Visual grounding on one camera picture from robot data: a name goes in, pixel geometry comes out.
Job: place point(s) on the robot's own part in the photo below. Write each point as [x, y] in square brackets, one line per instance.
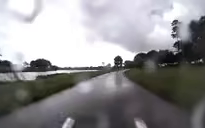
[140, 123]
[68, 123]

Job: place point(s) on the distant row of trees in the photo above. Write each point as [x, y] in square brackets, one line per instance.
[40, 63]

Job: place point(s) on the small distant tree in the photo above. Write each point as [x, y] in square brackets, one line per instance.
[118, 61]

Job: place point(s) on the dark wood of trees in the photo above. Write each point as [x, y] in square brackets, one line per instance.
[196, 43]

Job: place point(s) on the green grass verge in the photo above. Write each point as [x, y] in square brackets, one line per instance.
[23, 93]
[170, 83]

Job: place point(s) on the wet grey asphalt road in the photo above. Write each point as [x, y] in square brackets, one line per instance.
[103, 100]

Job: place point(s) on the stretch of water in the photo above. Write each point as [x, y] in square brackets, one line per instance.
[30, 75]

